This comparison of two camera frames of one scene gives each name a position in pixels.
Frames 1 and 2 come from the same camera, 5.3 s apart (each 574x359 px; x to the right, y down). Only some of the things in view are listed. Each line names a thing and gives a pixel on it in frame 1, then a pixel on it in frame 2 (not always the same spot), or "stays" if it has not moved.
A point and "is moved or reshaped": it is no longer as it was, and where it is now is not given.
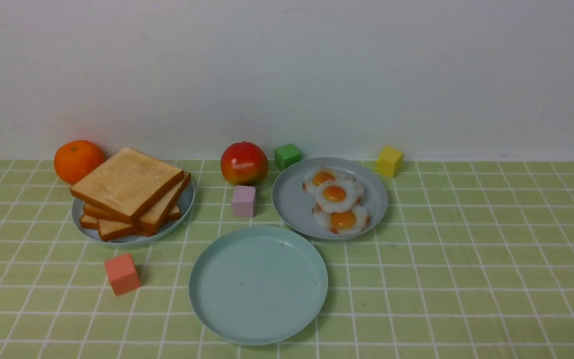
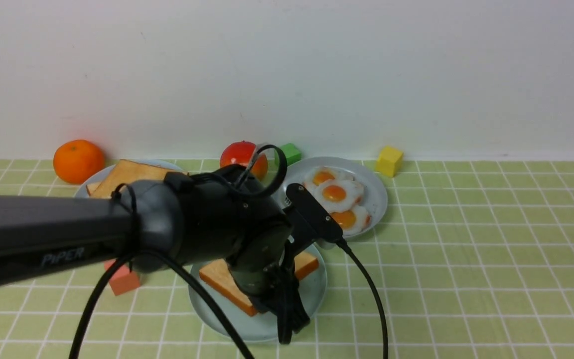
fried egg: [339, 195] stays
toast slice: [150, 223] is moved or reshaped
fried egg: [345, 222] stays
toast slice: [128, 183] -> [219, 276]
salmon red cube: [122, 273] stays
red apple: [243, 163] stays
